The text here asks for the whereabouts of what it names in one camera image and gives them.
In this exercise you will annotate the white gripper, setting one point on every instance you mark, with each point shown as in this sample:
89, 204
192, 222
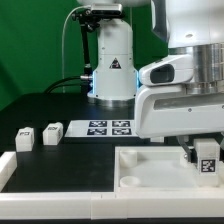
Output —
167, 111

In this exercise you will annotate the white square tabletop part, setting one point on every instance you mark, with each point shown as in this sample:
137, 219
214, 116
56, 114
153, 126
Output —
160, 168

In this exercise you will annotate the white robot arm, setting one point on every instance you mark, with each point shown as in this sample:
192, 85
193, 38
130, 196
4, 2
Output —
193, 27

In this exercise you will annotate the white sheet with tags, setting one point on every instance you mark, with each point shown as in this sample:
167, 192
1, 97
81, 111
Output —
100, 128

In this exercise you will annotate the white U-shaped obstacle fence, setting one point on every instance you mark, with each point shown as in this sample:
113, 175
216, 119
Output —
105, 205

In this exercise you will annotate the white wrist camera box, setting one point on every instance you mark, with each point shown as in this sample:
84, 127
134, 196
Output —
173, 69

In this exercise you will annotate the black camera on mount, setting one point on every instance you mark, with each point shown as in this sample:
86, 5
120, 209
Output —
106, 9

